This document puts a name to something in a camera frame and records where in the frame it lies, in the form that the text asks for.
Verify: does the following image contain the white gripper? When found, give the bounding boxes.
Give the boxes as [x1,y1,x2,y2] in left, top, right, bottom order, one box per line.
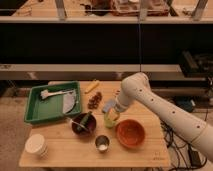
[105,100,128,121]

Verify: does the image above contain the orange apple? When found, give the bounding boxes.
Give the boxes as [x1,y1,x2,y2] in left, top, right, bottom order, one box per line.
[108,111,119,121]

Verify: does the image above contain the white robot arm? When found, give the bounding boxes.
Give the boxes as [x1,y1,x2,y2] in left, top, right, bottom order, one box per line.
[114,72,213,163]

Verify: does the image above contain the green plastic cup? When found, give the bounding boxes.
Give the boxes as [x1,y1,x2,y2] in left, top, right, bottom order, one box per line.
[104,115,116,128]

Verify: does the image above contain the small metal cup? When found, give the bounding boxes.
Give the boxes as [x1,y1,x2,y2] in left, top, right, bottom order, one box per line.
[95,135,110,153]

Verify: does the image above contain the blue sponge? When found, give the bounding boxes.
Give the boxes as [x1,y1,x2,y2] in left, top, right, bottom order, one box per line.
[102,99,116,113]

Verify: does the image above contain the brown grape bunch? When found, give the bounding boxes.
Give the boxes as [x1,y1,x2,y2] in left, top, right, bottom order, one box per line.
[87,92,102,109]

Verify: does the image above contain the orange bowl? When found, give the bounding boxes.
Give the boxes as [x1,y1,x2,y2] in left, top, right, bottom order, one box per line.
[116,119,145,149]

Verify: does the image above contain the green vegetable piece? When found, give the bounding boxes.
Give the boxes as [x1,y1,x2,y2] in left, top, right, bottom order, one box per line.
[77,111,92,131]

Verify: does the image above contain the dark brown bowl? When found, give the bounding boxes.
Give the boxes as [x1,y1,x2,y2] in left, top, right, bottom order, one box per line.
[71,113,97,137]

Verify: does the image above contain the metal spoon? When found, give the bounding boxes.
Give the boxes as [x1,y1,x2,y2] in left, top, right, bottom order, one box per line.
[66,117,89,132]

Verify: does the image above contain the grey plate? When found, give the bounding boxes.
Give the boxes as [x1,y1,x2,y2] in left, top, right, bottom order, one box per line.
[62,92,76,114]

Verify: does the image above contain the green plastic tray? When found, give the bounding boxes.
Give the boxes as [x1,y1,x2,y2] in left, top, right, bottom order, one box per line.
[24,81,82,124]

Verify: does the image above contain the black box on shelf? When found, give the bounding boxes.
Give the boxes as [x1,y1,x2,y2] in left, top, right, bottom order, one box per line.
[179,51,213,78]

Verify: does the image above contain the black floor cables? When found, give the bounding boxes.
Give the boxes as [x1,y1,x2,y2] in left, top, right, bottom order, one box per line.
[159,119,208,171]

